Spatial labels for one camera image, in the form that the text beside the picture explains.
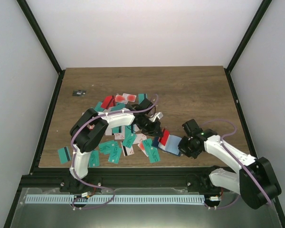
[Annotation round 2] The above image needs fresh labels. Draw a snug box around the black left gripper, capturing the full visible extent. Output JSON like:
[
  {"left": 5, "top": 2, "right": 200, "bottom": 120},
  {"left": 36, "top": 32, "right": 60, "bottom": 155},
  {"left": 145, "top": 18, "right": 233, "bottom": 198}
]
[{"left": 138, "top": 115, "right": 163, "bottom": 137}]

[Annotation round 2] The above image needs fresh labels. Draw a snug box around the red card black stripe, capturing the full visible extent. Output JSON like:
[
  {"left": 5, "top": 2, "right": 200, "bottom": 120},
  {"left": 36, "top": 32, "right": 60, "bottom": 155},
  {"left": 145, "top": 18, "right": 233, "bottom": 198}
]
[{"left": 158, "top": 128, "right": 170, "bottom": 146}]

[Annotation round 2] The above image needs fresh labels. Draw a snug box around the blue card holder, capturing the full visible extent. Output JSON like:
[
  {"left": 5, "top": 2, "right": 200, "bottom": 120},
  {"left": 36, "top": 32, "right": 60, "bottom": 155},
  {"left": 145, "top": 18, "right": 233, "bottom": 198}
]
[{"left": 152, "top": 135, "right": 181, "bottom": 157}]

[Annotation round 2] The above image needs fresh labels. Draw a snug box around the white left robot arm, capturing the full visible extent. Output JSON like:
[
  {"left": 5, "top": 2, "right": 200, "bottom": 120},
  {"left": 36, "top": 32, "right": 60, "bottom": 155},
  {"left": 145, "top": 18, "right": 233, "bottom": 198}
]
[{"left": 69, "top": 98, "right": 163, "bottom": 192}]

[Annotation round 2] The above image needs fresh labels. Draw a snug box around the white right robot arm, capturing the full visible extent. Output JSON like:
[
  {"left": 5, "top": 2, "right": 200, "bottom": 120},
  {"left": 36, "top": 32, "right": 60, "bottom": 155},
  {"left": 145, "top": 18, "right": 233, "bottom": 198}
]
[{"left": 178, "top": 119, "right": 282, "bottom": 209}]

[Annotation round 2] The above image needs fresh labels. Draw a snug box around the teal VIP card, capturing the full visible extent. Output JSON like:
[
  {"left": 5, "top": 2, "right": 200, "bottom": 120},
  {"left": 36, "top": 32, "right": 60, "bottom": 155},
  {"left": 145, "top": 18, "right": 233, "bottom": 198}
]
[
  {"left": 142, "top": 139, "right": 161, "bottom": 163},
  {"left": 108, "top": 146, "right": 122, "bottom": 164},
  {"left": 88, "top": 150, "right": 100, "bottom": 168}
]

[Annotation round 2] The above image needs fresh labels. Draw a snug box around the teal card black stripe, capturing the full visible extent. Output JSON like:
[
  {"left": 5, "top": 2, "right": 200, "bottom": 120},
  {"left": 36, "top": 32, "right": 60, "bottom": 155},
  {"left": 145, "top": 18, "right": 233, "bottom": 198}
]
[
  {"left": 138, "top": 93, "right": 147, "bottom": 104},
  {"left": 57, "top": 147, "right": 71, "bottom": 164}
]

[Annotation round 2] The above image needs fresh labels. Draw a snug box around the white red blotch card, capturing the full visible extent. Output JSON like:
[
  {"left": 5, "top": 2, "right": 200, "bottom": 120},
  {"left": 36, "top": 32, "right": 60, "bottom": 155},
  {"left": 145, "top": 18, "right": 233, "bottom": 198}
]
[{"left": 115, "top": 93, "right": 136, "bottom": 104}]

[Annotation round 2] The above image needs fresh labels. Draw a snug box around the red black striped card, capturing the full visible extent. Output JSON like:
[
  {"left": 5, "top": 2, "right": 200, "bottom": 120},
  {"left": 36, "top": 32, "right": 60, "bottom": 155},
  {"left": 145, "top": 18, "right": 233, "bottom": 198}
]
[{"left": 101, "top": 95, "right": 116, "bottom": 109}]

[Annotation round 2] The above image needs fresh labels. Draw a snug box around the light blue slotted strip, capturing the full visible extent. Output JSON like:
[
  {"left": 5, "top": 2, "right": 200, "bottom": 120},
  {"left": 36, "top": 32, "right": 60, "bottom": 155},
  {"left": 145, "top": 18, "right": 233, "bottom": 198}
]
[{"left": 25, "top": 194, "right": 205, "bottom": 205}]

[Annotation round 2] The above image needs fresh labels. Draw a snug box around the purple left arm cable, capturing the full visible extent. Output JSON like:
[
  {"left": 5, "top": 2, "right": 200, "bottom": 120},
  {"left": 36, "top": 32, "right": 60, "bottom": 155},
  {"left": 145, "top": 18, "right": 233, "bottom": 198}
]
[{"left": 70, "top": 93, "right": 159, "bottom": 157}]

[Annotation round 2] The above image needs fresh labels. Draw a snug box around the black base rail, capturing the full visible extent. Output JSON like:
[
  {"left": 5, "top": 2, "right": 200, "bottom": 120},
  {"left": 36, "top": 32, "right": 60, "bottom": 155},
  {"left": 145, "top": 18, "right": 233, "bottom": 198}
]
[{"left": 19, "top": 166, "right": 221, "bottom": 194}]

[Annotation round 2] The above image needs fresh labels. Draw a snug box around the black frame post right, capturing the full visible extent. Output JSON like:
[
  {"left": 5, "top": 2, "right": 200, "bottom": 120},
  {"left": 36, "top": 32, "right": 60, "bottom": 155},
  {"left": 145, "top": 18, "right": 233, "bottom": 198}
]
[{"left": 227, "top": 0, "right": 273, "bottom": 71}]

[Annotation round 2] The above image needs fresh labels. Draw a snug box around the black frame post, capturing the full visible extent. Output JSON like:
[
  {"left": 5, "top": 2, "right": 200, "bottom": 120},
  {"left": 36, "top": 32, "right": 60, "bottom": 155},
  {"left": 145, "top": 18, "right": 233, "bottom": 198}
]
[
  {"left": 227, "top": 0, "right": 273, "bottom": 71},
  {"left": 16, "top": 0, "right": 63, "bottom": 72}
]

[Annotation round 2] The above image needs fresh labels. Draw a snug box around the black frame post left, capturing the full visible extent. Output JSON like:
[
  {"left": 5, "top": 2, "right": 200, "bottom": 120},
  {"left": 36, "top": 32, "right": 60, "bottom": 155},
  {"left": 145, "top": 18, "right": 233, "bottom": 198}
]
[{"left": 16, "top": 0, "right": 63, "bottom": 72}]

